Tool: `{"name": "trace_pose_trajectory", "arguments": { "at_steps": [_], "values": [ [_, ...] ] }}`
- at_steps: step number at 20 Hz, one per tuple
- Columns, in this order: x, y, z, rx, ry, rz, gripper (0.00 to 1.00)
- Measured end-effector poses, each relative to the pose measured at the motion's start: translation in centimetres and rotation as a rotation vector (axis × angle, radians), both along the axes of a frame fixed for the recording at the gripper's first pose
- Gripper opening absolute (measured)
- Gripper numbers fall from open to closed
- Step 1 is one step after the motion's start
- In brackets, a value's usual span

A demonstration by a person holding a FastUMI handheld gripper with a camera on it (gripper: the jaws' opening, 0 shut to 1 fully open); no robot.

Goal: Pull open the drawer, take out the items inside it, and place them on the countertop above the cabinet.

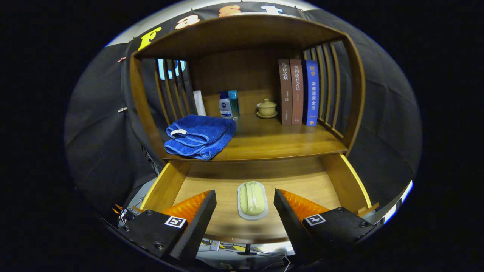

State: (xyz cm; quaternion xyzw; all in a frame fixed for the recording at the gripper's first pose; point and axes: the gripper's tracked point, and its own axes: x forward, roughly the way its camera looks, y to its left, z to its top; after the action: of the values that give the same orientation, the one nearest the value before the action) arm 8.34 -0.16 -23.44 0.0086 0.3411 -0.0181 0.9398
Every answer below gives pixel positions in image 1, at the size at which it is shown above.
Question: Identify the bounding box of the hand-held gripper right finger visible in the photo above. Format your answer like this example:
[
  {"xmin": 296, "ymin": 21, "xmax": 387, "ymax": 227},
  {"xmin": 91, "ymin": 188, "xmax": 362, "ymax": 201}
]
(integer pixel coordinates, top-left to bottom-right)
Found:
[{"xmin": 274, "ymin": 188, "xmax": 377, "ymax": 265}]

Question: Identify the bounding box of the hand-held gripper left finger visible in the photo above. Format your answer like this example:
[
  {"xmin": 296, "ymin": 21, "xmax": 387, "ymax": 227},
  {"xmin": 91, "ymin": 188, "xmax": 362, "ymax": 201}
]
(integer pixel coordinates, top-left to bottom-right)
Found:
[{"xmin": 118, "ymin": 190, "xmax": 217, "ymax": 262}]

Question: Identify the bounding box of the wooden drawer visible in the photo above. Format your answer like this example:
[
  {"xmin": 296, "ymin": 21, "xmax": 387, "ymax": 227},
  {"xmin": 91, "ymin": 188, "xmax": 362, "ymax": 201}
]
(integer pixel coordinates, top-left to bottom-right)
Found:
[{"xmin": 140, "ymin": 153, "xmax": 380, "ymax": 244}]

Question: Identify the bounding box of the green soap bar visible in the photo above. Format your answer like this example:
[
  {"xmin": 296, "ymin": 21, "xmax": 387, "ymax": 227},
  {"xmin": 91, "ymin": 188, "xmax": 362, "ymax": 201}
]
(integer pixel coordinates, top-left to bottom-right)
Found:
[{"xmin": 240, "ymin": 182, "xmax": 265, "ymax": 216}]

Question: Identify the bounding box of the wooden countertop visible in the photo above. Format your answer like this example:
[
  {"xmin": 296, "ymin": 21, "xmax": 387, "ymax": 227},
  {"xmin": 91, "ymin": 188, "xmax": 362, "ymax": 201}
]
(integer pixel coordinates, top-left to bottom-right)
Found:
[{"xmin": 164, "ymin": 113, "xmax": 347, "ymax": 162}]

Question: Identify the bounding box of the wooden cabinet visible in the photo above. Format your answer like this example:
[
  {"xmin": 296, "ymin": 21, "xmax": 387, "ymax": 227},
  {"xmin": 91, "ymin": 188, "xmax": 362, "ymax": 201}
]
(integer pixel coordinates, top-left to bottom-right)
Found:
[{"xmin": 129, "ymin": 14, "xmax": 366, "ymax": 167}]

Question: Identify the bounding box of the blue folded towel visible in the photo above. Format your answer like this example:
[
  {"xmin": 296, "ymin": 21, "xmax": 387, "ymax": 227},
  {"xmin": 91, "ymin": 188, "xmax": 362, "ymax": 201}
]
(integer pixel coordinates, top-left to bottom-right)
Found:
[{"xmin": 164, "ymin": 115, "xmax": 236, "ymax": 161}]

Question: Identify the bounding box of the white bottle with blue cap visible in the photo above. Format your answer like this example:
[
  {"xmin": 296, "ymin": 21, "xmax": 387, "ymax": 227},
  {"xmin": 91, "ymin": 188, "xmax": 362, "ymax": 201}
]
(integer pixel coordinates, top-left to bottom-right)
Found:
[{"xmin": 219, "ymin": 91, "xmax": 233, "ymax": 119}]

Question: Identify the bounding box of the white tube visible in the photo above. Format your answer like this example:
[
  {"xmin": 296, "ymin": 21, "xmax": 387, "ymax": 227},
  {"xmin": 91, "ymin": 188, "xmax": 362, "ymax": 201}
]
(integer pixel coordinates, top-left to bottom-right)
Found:
[{"xmin": 193, "ymin": 90, "xmax": 207, "ymax": 116}]

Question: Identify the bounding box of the beige lidded tea cup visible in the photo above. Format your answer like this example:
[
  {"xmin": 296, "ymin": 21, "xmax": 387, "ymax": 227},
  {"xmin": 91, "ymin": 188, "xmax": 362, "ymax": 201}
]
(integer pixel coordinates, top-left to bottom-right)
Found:
[{"xmin": 257, "ymin": 99, "xmax": 277, "ymax": 116}]

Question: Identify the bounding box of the teal bottle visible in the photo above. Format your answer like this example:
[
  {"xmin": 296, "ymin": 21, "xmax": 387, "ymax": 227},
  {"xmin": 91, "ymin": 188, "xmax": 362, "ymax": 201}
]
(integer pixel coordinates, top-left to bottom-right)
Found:
[{"xmin": 228, "ymin": 90, "xmax": 240, "ymax": 121}]

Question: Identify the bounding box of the reddish brown book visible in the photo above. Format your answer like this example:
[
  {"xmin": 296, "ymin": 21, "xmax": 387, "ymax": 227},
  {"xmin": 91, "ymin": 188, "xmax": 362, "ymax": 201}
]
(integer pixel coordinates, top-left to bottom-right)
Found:
[{"xmin": 290, "ymin": 59, "xmax": 304, "ymax": 125}]

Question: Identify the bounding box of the dark brown book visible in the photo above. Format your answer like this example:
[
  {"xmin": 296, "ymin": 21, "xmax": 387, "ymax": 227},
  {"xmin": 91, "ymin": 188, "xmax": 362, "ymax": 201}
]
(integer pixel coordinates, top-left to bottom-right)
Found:
[{"xmin": 278, "ymin": 59, "xmax": 293, "ymax": 125}]

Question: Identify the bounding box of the blue book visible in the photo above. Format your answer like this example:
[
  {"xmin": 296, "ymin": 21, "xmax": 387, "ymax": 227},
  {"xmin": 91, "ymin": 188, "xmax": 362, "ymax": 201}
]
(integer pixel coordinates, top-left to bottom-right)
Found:
[{"xmin": 302, "ymin": 60, "xmax": 320, "ymax": 127}]

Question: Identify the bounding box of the black backdrop cloth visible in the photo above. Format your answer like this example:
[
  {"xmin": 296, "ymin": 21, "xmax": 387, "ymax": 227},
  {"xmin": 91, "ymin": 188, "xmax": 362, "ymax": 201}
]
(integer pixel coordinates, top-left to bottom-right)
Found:
[{"xmin": 64, "ymin": 2, "xmax": 423, "ymax": 223}]

